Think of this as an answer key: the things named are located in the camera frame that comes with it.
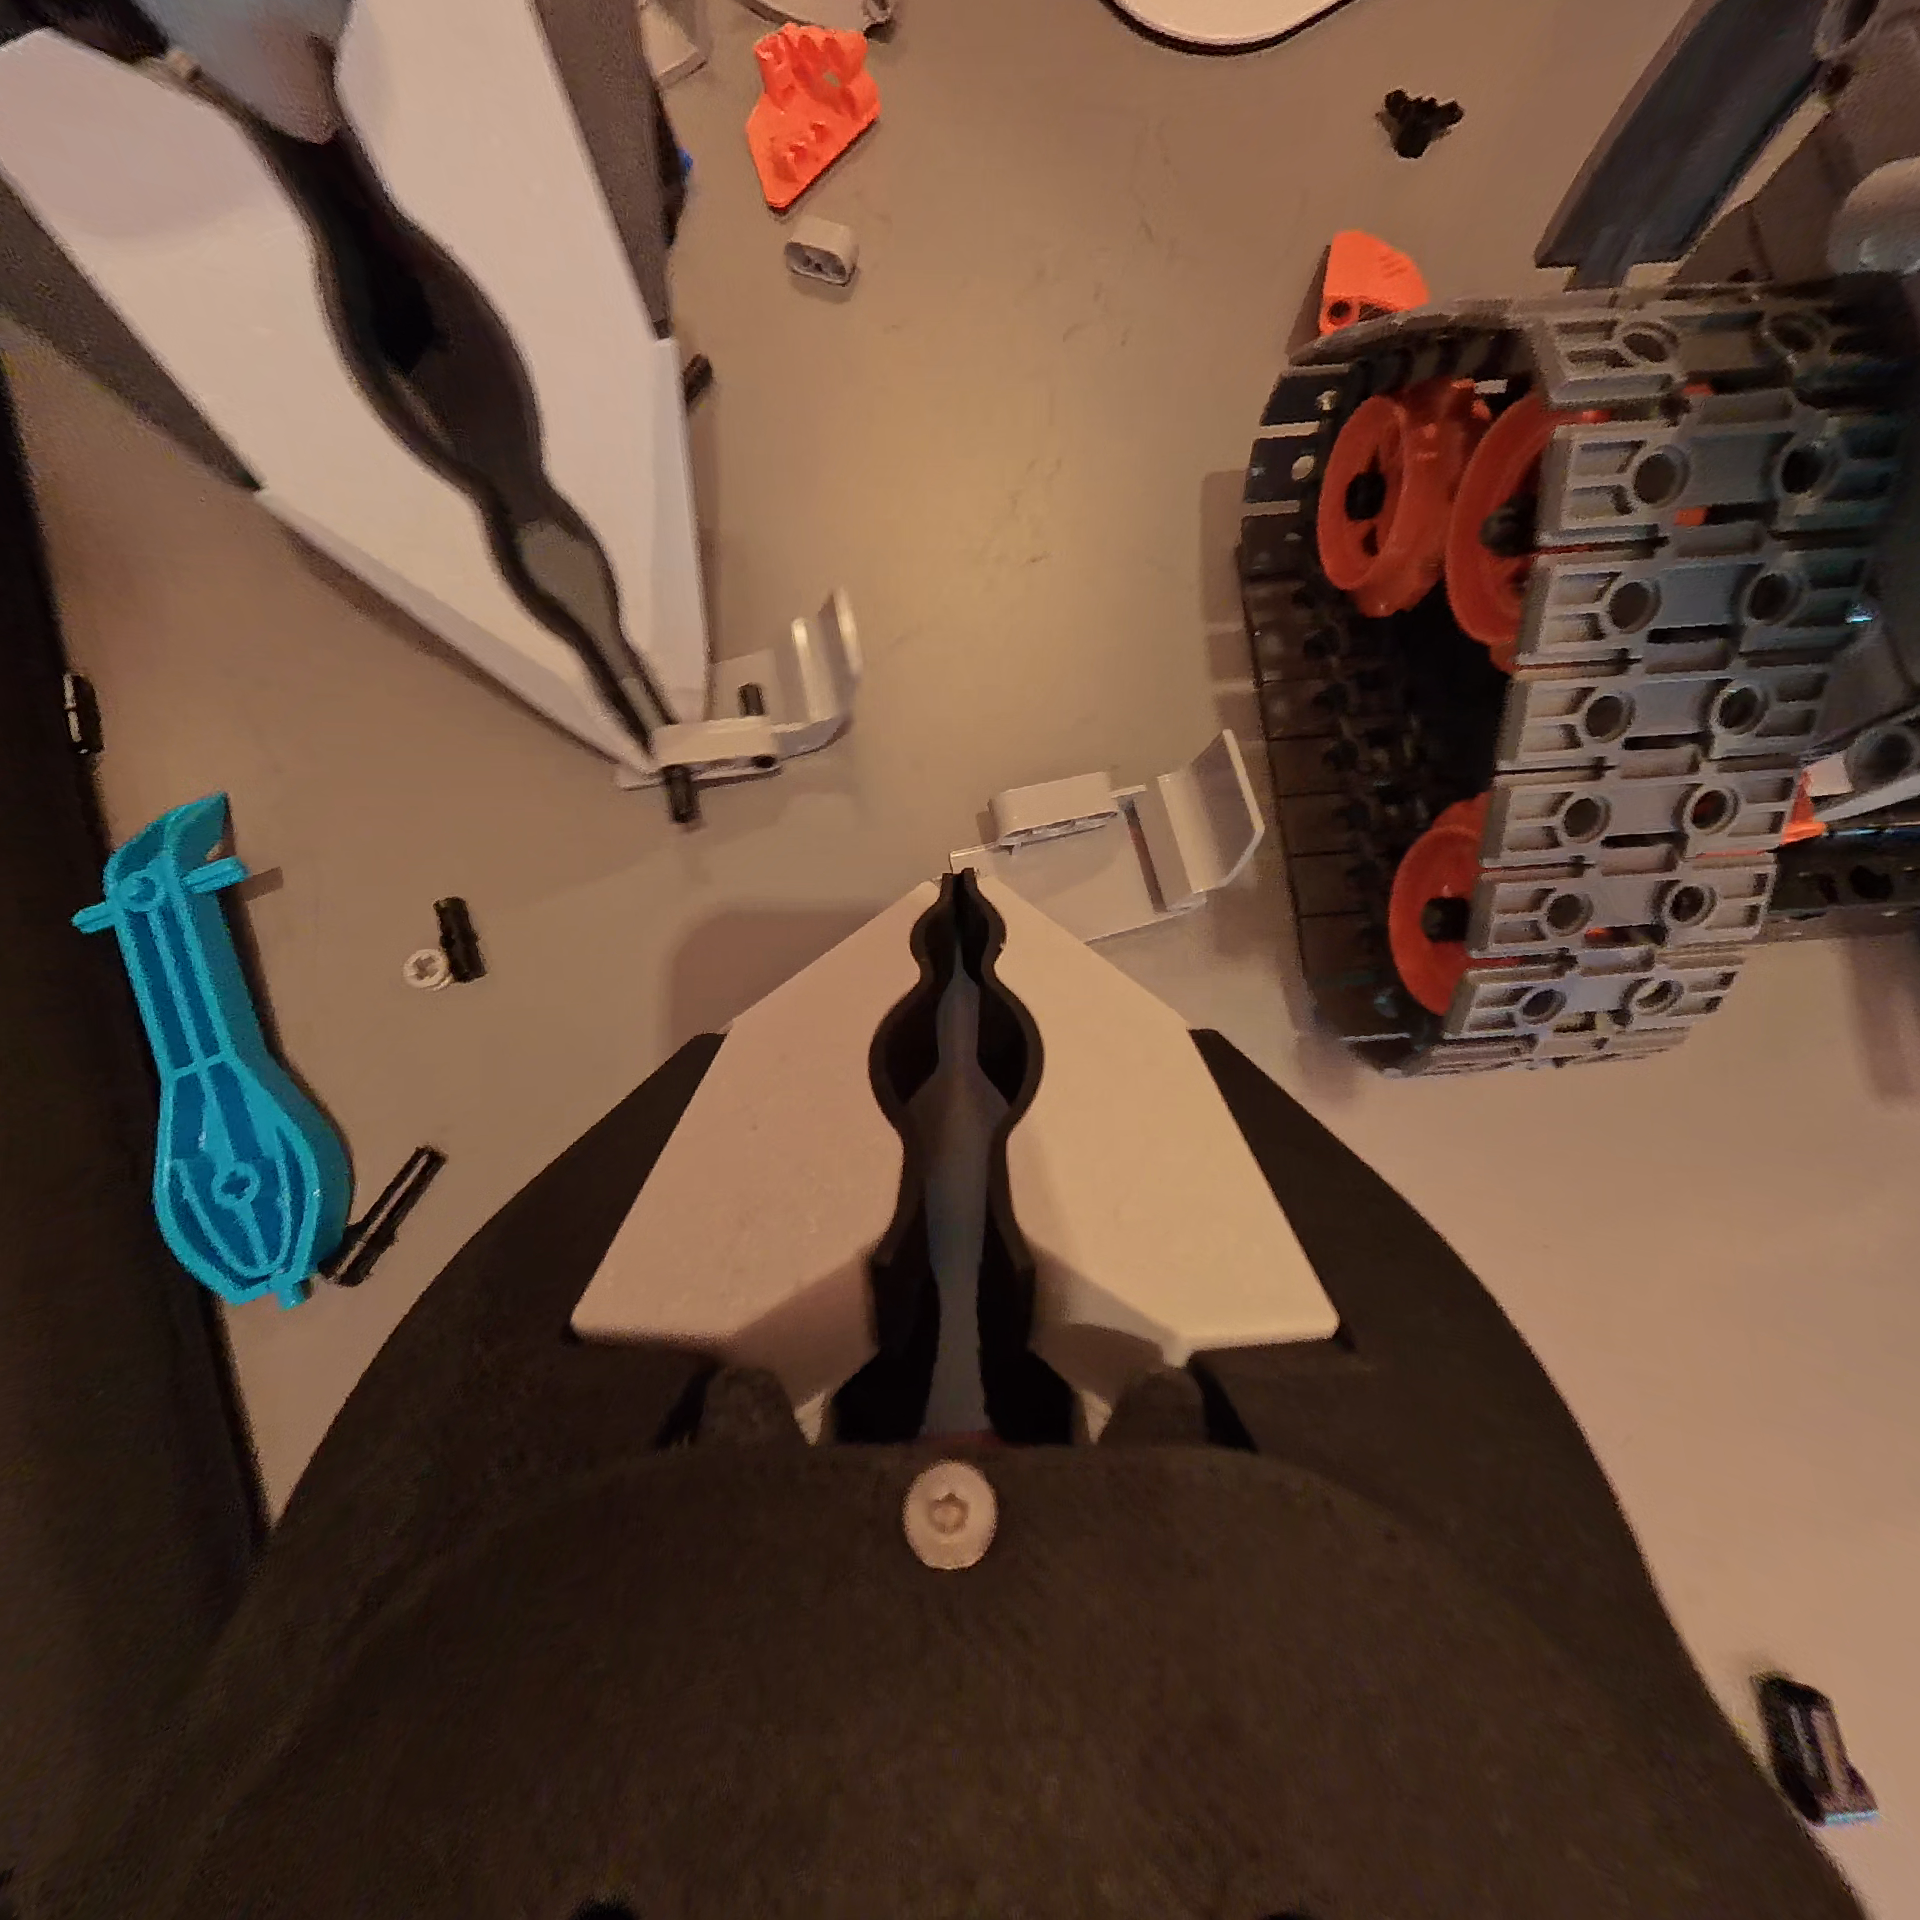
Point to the grey curved panel assembly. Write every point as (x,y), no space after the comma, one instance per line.
(820,661)
(1200,810)

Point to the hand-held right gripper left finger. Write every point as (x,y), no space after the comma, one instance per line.
(751,1185)

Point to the teal separator tool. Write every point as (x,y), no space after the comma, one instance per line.
(233,1195)

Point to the grey orange tracked toy robot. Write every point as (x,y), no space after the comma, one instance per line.
(1650,601)

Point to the orange wedge panel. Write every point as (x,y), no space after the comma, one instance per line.
(1372,278)

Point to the orange ribbed panel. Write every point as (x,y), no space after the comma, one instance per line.
(804,121)

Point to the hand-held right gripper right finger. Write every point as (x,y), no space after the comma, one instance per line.
(1170,1185)

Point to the small grey connector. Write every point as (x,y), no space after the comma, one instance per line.
(821,253)

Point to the small grey bush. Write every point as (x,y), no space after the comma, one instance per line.
(428,971)

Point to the dark grey track link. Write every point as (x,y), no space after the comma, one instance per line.
(1816,1747)

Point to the black pin with blue tip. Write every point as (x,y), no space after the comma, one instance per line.
(681,169)

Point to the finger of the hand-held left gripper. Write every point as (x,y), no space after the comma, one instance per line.
(494,182)
(182,271)

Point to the long black axle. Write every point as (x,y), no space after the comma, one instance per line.
(696,378)

